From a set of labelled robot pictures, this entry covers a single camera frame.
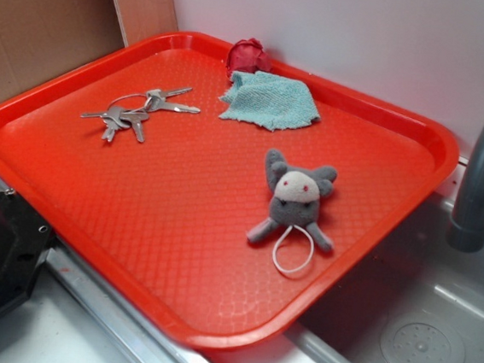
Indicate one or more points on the gray plush animal toy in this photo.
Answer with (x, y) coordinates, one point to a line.
(296, 195)

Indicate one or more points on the red plastic tray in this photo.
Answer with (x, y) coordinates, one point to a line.
(164, 221)

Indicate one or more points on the teal terry cloth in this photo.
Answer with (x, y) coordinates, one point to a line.
(270, 101)

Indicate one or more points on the crumpled red paper ball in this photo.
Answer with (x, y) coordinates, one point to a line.
(248, 56)

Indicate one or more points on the silver key bunch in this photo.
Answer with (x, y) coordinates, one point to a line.
(118, 119)

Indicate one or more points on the gray plastic sink basin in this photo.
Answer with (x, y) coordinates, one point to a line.
(412, 299)

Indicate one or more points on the brown cardboard panel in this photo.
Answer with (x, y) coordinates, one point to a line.
(42, 39)

